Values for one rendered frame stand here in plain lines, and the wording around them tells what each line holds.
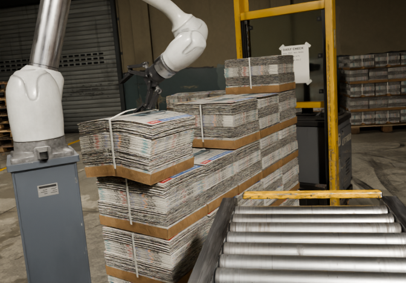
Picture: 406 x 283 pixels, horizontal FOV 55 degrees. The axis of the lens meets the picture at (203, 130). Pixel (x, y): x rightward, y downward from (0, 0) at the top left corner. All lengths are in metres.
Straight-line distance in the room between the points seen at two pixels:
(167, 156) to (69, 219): 0.43
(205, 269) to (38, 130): 0.67
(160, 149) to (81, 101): 8.13
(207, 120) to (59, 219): 0.96
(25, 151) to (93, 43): 8.14
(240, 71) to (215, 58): 6.03
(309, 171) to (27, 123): 2.37
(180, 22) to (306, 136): 1.85
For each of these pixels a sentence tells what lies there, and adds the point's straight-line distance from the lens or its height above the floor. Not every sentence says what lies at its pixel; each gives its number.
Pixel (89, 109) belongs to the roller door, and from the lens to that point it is 9.49.
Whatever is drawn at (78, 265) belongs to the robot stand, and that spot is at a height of 0.64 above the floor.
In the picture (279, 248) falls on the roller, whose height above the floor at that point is 0.79.
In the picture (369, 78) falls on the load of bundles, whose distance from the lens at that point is 6.94.
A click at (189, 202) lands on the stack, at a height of 0.70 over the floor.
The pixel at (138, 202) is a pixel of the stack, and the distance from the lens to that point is 1.60.
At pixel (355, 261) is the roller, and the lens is 0.96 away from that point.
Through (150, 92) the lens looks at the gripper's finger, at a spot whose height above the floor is 1.16.
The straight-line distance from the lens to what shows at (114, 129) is 1.53.
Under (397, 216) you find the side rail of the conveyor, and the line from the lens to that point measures 1.21.
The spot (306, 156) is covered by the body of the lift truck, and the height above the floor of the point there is 0.50.
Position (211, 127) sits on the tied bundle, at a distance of 1.99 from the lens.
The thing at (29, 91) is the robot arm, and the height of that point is 1.21.
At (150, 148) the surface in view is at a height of 0.97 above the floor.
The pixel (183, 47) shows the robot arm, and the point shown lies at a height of 1.32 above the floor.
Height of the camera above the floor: 1.23
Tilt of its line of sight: 9 degrees down
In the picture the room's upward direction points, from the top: 4 degrees counter-clockwise
